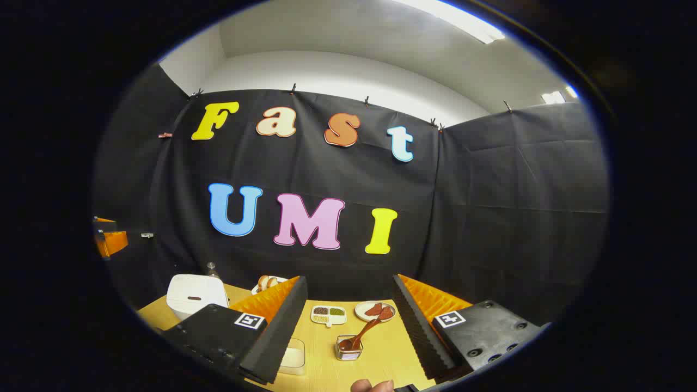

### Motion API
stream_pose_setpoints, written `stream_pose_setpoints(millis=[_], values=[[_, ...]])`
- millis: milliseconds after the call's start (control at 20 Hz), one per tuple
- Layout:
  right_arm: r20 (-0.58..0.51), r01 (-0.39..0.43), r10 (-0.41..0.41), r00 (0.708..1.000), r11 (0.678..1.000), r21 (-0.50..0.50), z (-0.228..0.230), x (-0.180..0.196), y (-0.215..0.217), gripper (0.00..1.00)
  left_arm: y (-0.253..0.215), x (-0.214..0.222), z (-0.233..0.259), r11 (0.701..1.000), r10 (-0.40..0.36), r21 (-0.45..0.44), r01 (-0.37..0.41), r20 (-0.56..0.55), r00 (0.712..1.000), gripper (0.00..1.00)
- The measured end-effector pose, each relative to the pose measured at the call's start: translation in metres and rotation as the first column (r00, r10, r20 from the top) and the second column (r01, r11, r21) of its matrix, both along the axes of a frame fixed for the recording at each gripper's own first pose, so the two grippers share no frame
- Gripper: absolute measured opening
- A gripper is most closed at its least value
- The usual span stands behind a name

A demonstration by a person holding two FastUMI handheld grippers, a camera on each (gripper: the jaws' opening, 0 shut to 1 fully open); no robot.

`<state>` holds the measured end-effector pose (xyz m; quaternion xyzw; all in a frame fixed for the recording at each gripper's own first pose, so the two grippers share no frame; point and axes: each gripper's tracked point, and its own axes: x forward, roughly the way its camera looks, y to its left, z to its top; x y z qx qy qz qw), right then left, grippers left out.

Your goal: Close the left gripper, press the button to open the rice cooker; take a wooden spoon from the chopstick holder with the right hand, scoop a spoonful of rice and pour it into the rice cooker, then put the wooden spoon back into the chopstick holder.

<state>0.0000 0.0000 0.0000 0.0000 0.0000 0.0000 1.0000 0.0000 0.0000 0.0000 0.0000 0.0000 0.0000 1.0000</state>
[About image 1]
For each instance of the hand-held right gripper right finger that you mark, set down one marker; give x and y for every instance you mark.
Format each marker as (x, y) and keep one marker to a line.
(416, 332)

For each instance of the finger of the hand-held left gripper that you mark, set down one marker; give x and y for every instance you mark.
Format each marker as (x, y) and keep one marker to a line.
(111, 242)

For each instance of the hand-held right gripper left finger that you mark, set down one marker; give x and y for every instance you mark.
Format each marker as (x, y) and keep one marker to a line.
(283, 326)

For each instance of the brown wooden spoon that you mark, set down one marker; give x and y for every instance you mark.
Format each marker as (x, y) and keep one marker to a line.
(366, 329)

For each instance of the white rice cooker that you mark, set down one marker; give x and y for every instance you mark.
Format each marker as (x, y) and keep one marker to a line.
(190, 288)

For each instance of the clear plastic rice container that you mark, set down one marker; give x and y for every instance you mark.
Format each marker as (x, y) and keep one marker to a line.
(297, 345)

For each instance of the red meat slice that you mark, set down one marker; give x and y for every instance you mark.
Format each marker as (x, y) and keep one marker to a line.
(385, 313)
(373, 309)

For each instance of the dark beans pile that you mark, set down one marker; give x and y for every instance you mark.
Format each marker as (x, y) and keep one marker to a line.
(321, 311)

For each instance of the white divided dish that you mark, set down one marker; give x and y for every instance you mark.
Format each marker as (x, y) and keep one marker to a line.
(328, 324)

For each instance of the bread slice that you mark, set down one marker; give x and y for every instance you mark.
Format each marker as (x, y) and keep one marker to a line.
(263, 282)
(271, 282)

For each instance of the white toaster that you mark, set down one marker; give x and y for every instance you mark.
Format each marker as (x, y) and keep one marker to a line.
(283, 280)

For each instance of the white round plate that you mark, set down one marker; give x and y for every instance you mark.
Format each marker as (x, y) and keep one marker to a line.
(362, 313)

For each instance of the small glass bottle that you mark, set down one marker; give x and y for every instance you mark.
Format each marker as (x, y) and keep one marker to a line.
(212, 269)

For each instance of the black backdrop cloth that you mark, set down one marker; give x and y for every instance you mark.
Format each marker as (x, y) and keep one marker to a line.
(463, 218)

